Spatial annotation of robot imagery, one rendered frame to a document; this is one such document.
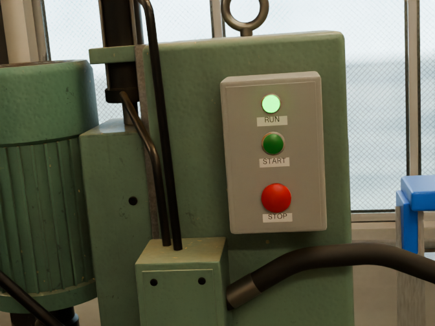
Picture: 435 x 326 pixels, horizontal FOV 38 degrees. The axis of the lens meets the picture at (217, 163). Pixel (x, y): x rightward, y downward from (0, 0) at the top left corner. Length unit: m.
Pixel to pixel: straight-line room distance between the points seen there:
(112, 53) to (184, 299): 0.31
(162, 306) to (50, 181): 0.22
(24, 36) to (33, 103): 1.50
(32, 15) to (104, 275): 1.61
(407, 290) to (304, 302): 0.81
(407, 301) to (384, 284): 0.69
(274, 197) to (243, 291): 0.12
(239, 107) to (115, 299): 0.32
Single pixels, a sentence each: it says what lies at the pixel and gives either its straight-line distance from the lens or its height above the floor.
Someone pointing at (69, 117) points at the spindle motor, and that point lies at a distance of 0.80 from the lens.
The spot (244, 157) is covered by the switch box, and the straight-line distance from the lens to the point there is 0.65.
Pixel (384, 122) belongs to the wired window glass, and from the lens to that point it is 2.17.
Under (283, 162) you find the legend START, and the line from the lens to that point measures 0.65.
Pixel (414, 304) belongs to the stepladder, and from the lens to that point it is 1.56.
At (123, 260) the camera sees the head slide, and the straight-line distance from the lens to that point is 0.81.
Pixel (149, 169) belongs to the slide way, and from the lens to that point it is 0.76.
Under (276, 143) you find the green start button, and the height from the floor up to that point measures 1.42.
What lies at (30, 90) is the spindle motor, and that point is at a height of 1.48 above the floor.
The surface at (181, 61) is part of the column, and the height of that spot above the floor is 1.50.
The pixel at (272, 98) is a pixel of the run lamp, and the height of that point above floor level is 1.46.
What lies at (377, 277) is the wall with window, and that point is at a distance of 2.23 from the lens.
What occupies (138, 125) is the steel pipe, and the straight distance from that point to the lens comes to 0.74.
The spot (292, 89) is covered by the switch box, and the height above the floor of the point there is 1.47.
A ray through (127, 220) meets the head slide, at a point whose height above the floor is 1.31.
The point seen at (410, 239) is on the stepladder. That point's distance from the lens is 1.49.
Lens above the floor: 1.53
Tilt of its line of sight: 12 degrees down
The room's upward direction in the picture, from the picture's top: 4 degrees counter-clockwise
